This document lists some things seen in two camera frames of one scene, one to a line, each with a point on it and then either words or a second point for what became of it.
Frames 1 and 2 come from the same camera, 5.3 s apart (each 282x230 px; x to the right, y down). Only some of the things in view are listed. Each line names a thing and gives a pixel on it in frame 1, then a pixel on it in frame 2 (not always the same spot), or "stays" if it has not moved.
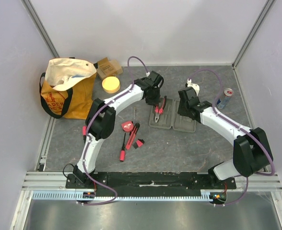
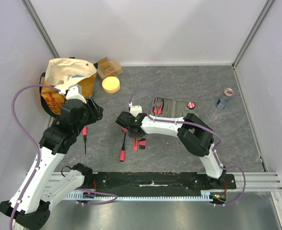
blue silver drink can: [221, 102] stays
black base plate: [184, 184] stays
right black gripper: [183, 110] → [121, 120]
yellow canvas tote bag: [66, 88] stays
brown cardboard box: [106, 68] stays
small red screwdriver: [84, 133] stays
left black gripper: [156, 102] → [96, 110]
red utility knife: [131, 140] → [135, 144]
